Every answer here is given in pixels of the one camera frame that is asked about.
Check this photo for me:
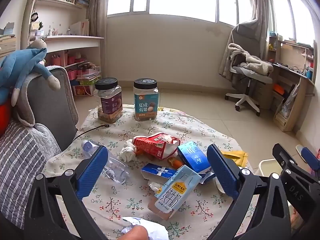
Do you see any white office chair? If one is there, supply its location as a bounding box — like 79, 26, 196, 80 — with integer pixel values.
219, 20, 274, 117

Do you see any beige curtain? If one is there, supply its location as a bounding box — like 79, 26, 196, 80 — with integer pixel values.
86, 0, 110, 37
246, 0, 272, 63

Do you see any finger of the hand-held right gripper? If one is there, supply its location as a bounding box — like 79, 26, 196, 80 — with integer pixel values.
301, 147, 320, 174
272, 143, 314, 188

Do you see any wooden desk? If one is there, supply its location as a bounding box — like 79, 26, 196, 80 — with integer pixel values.
260, 36, 316, 132

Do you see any beige fleece blanket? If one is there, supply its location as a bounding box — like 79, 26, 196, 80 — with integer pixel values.
226, 43, 274, 75

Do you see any teal label nut jar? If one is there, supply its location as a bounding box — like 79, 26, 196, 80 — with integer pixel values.
133, 78, 160, 122

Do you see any crushed red carton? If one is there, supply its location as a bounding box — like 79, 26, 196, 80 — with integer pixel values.
132, 133, 181, 160

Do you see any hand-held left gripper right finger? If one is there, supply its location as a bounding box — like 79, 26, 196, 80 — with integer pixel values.
206, 144, 292, 240

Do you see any white crumpled paper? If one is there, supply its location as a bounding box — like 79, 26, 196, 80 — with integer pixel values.
121, 216, 169, 240

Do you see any side window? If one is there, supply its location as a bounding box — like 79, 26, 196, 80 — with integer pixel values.
269, 0, 314, 47

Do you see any grey chair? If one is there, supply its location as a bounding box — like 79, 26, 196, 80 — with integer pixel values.
15, 66, 79, 152

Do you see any purple label nut jar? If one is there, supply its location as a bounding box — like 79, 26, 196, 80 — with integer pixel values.
94, 77, 123, 123

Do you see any white bookshelf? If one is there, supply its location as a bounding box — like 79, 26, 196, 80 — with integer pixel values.
21, 0, 104, 97

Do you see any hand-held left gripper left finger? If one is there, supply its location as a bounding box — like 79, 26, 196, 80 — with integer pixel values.
24, 144, 110, 240

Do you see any clear plastic bottle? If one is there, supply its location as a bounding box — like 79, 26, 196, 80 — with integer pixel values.
81, 140, 130, 184

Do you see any red cushion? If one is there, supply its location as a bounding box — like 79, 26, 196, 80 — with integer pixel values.
0, 99, 12, 136

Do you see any long orange peel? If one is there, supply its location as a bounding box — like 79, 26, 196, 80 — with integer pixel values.
167, 157, 184, 168

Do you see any white trash bin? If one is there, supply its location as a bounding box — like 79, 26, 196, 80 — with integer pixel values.
257, 159, 284, 179

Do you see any blue biscuit box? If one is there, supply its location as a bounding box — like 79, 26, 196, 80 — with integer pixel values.
141, 163, 178, 180

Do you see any floral tablecloth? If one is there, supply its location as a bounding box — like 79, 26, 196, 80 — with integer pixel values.
42, 104, 258, 240

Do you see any blue cardboard box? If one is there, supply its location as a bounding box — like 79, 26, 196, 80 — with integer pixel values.
177, 141, 216, 185

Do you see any person's leg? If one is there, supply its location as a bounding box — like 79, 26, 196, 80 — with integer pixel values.
123, 225, 150, 240

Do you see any light blue milk carton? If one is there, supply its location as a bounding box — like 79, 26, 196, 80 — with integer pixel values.
147, 165, 202, 221

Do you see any small white tissue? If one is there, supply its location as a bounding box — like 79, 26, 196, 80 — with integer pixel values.
148, 180, 164, 193

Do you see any yellow packet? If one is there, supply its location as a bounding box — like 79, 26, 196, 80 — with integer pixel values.
220, 150, 248, 168

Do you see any blue plush toy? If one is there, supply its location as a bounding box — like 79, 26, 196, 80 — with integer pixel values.
0, 39, 61, 105

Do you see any black cable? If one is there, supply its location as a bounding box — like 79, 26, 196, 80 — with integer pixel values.
74, 124, 111, 140

